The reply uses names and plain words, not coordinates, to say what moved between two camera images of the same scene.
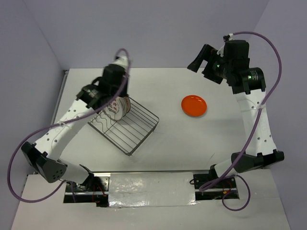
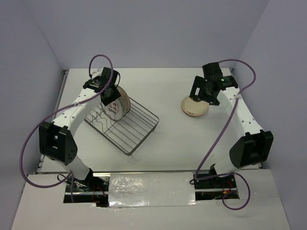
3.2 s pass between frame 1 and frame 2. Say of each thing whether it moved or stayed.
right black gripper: moved
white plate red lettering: stayed
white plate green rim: stayed
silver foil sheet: stayed
